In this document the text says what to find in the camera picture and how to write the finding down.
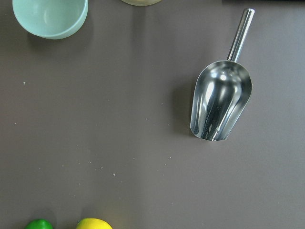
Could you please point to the metal ice scoop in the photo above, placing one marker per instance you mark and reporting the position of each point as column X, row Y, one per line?
column 222, row 90

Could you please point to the yellow lemon near lime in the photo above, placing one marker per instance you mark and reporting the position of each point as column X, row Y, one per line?
column 93, row 223

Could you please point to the wooden glass stand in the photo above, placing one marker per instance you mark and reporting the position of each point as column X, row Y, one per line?
column 141, row 2

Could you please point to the green bowl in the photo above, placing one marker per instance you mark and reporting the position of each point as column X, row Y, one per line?
column 51, row 19

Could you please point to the green lime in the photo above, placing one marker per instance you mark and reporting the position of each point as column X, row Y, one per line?
column 39, row 224

